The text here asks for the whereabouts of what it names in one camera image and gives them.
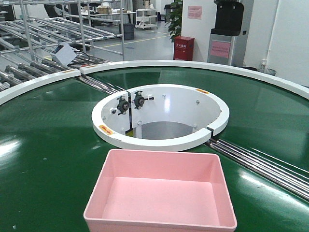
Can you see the steel conveyor rollers right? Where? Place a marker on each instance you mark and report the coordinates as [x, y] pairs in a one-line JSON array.
[[286, 177]]

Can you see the steel conveyor rollers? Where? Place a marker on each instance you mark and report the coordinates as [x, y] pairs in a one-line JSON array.
[[101, 86], [286, 177]]

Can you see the pink plastic bin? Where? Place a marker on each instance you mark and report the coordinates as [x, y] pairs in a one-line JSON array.
[[153, 191]]

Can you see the white guard rail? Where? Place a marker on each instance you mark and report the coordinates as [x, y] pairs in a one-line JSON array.
[[273, 80], [15, 91]]

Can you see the dark plastic crate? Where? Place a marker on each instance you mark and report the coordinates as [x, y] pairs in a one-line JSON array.
[[128, 31]]

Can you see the white control box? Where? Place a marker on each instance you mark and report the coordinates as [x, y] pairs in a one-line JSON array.
[[63, 54]]

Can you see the white outer guard rail left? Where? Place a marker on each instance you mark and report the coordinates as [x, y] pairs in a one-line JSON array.
[[15, 91]]

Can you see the black bearing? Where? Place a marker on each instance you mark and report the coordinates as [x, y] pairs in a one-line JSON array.
[[139, 99], [123, 105]]

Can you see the grey black water dispenser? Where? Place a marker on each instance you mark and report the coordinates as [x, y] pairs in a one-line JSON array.
[[228, 21]]

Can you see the white outer guard rail right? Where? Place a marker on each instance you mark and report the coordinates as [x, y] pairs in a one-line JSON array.
[[273, 80]]

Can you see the metal roller rack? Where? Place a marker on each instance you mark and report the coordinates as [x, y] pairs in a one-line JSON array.
[[24, 37]]

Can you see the pink wall notice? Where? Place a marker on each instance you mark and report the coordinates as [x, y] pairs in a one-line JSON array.
[[194, 12]]

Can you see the red fire extinguisher cabinet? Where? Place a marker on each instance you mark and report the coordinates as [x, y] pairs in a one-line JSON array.
[[183, 48]]

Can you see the black bearing left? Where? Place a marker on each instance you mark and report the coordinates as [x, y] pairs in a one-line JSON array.
[[123, 105]]

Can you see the black bearing right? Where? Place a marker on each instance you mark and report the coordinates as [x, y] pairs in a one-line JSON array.
[[139, 99]]

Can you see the steel conveyor rollers left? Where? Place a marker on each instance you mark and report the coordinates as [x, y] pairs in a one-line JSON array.
[[101, 86]]

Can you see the green potted plant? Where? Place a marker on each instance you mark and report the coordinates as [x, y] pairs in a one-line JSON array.
[[175, 27]]

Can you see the wire mesh waste basket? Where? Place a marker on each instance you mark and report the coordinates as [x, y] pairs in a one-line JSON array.
[[268, 71]]

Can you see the white utility cart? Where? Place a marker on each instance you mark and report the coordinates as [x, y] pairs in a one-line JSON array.
[[146, 18]]

